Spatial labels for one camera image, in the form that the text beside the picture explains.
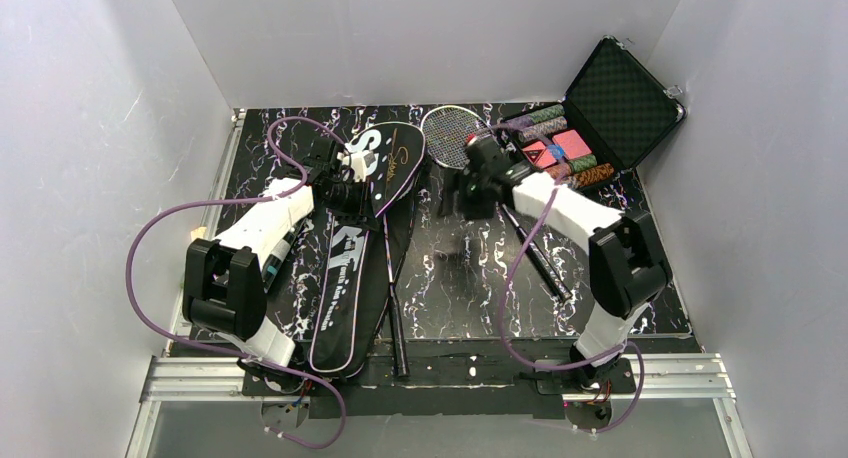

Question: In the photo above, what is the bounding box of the black racket bag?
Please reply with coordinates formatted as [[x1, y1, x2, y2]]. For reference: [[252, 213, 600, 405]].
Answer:
[[308, 121, 425, 377]]

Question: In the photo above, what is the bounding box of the white badminton racket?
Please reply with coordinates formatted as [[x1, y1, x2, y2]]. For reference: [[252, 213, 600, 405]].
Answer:
[[382, 215, 410, 379], [421, 105, 570, 301]]

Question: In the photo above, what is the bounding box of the black shuttlecock tube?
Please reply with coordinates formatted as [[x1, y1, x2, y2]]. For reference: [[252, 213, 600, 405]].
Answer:
[[261, 218, 307, 294]]

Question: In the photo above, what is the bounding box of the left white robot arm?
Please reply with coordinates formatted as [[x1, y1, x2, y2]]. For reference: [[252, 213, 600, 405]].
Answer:
[[182, 143, 378, 366]]

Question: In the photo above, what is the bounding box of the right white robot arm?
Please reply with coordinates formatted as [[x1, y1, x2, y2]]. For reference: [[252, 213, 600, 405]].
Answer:
[[427, 130, 672, 378]]

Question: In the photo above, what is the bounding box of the black poker chip case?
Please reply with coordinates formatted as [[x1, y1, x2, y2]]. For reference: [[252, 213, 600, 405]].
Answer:
[[497, 36, 686, 189]]

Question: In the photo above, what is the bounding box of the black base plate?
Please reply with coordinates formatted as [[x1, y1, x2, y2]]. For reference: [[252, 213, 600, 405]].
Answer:
[[241, 337, 637, 421]]

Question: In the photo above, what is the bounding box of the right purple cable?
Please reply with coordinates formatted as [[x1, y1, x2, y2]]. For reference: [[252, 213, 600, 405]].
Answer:
[[490, 123, 647, 436]]

